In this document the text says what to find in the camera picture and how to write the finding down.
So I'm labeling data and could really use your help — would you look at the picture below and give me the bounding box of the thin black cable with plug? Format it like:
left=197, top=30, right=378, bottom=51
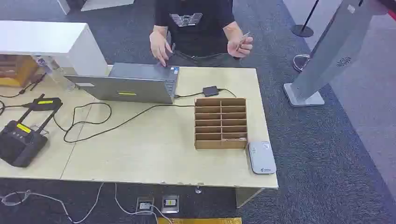
left=0, top=73, right=47, bottom=99

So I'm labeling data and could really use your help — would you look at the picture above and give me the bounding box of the white cabinet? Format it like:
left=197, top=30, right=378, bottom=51
left=0, top=20, right=109, bottom=77

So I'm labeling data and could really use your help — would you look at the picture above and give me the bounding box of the black document scanner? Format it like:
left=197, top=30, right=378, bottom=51
left=0, top=93, right=64, bottom=168

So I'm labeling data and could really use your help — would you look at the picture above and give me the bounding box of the floor socket with white plug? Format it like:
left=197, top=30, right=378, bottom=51
left=136, top=196, right=155, bottom=215

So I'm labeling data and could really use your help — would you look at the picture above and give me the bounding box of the wooden crate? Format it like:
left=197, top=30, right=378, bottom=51
left=0, top=55, right=40, bottom=88

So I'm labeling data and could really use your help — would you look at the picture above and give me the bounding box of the floor socket with yellow label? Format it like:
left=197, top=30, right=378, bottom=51
left=161, top=195, right=180, bottom=214

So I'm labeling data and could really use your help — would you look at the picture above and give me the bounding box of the long looped black cable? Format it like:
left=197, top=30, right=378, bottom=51
left=52, top=102, right=196, bottom=144

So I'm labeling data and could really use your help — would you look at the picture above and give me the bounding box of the wooden card box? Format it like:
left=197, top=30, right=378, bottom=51
left=194, top=98, right=248, bottom=150

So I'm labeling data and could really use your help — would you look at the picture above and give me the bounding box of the person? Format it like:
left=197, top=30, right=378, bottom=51
left=149, top=0, right=255, bottom=68

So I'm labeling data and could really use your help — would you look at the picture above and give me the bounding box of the white socket cable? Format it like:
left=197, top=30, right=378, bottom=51
left=114, top=183, right=174, bottom=224

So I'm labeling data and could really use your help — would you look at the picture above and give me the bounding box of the yellow floor mat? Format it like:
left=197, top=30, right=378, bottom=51
left=157, top=217, right=243, bottom=224

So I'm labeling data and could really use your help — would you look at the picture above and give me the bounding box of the white furniture panel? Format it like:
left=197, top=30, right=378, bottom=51
left=57, top=0, right=135, bottom=15

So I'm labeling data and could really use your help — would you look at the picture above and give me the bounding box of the clear plastic bottle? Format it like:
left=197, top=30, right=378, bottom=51
left=36, top=56, right=77, bottom=92

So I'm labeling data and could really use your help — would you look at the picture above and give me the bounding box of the grey kiosk stand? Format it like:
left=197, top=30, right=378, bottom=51
left=283, top=0, right=389, bottom=108

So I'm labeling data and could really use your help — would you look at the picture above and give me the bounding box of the black stanchion post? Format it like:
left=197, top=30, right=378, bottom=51
left=290, top=0, right=320, bottom=38

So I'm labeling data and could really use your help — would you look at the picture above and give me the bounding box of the black power adapter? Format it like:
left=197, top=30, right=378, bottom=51
left=202, top=86, right=219, bottom=98

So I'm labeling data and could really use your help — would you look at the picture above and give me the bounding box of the black scanner cable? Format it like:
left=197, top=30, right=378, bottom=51
left=0, top=100, right=32, bottom=117

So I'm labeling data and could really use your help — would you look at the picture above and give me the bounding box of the grey laptop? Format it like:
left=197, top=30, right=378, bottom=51
left=64, top=63, right=180, bottom=105

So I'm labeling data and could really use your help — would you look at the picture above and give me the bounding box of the person's left hand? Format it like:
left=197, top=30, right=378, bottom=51
left=226, top=35, right=255, bottom=59

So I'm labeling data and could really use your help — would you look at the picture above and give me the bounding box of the small pale card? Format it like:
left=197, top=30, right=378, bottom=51
left=236, top=31, right=251, bottom=50

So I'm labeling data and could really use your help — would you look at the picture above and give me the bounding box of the long white floor cable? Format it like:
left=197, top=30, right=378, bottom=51
left=0, top=182, right=105, bottom=224

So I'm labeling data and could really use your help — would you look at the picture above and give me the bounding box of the person's right hand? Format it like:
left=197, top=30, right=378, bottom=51
left=149, top=31, right=173, bottom=67

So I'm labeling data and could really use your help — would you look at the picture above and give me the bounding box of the grey card reader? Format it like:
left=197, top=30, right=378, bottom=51
left=247, top=141, right=277, bottom=175

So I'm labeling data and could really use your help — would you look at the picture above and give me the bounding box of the chrome stanchion base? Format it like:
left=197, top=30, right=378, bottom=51
left=293, top=54, right=311, bottom=73

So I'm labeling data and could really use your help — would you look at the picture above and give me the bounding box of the short black adapter cable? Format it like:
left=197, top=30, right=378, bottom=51
left=174, top=91, right=204, bottom=99

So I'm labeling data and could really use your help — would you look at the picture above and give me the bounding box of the black adapter mains cable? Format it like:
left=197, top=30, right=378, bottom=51
left=218, top=88, right=237, bottom=99

